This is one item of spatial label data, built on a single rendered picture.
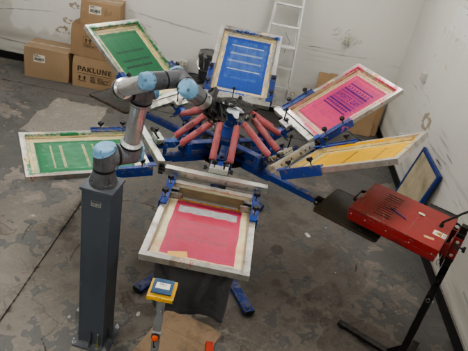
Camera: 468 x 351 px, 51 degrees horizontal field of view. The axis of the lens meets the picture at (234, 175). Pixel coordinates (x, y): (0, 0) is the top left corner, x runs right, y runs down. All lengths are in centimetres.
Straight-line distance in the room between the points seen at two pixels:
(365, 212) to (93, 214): 162
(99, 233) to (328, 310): 199
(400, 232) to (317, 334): 113
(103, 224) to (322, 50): 478
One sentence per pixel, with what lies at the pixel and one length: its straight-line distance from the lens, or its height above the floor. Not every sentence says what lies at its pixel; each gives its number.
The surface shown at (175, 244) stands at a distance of 276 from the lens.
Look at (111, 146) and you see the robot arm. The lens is 264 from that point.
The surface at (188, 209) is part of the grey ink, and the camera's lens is 303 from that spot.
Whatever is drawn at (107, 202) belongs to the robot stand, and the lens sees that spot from 271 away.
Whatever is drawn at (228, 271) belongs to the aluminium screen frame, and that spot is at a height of 99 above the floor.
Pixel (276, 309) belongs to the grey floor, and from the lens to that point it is 391.
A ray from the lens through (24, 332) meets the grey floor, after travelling 361.
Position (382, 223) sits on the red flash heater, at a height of 110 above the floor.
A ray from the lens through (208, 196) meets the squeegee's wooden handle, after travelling 304.
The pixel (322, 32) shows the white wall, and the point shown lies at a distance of 689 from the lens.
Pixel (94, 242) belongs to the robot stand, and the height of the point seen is 85.
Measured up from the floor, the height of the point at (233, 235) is 96.
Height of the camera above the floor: 269
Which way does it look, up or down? 30 degrees down
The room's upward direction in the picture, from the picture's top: 11 degrees clockwise
